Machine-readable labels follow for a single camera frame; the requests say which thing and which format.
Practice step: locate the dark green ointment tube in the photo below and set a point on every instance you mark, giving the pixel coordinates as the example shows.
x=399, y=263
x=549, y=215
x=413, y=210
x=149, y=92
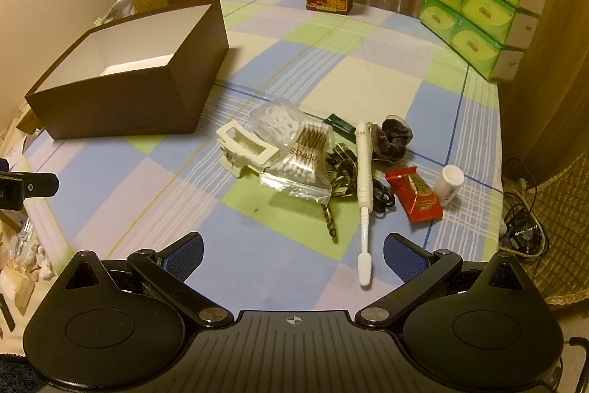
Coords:
x=339, y=126

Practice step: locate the tan quilted cushion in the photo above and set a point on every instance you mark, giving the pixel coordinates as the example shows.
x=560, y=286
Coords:
x=566, y=227

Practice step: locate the brown velvet scrunchie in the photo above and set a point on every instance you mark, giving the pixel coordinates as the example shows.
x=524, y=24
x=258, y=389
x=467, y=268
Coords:
x=391, y=139

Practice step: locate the metal scissors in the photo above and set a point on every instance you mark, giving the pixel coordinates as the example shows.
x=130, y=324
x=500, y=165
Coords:
x=330, y=222

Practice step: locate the white cardboard box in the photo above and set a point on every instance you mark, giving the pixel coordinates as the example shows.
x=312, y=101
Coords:
x=115, y=107

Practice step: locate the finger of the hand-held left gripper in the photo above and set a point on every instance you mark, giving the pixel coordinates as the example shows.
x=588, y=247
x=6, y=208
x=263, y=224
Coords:
x=37, y=185

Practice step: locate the small white bottle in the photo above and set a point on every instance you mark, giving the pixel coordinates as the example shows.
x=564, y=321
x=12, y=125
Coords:
x=448, y=186

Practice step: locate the crumpled printed plastic bag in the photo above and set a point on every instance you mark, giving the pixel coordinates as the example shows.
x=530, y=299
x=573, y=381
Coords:
x=117, y=8

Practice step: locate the pile of crumpled paper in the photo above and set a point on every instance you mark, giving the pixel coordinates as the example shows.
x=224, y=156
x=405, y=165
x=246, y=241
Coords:
x=23, y=268

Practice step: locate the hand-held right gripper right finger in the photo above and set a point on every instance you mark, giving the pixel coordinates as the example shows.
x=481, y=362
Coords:
x=405, y=257

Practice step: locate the cotton swab zip bag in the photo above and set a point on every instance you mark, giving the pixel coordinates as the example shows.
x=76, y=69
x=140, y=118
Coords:
x=299, y=165

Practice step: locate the white hair claw clip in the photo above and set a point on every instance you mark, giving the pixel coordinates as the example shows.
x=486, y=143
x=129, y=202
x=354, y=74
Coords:
x=239, y=144

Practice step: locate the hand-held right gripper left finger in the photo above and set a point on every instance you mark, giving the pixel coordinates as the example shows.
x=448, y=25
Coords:
x=184, y=256

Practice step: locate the white toothbrush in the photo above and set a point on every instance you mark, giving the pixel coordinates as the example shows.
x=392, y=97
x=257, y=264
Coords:
x=365, y=172

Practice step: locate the checkered tablecloth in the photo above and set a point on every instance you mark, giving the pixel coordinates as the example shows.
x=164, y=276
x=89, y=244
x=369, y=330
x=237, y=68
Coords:
x=276, y=66

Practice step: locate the red snack packet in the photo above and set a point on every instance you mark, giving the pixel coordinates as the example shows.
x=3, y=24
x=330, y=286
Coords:
x=414, y=195

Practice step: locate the clear floss pick box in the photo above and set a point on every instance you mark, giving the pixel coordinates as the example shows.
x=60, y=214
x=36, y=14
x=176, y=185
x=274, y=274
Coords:
x=276, y=116

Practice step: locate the stack of green tissue packs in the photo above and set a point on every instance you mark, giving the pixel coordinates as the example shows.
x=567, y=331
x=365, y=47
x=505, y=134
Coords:
x=487, y=6

